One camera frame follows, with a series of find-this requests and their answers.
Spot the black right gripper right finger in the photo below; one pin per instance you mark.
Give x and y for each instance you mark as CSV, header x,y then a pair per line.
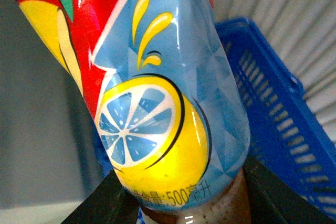
x,y
272,201

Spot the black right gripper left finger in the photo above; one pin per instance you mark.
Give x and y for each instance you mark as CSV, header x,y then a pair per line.
x,y
108,203

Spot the lemon tea drink bottle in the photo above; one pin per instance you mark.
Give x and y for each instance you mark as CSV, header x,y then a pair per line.
x,y
158,85

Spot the blue plastic shopping basket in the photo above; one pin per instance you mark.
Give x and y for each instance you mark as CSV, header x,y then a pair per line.
x,y
284,135

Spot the grey pleated curtain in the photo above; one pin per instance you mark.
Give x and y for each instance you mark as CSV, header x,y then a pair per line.
x,y
302,33

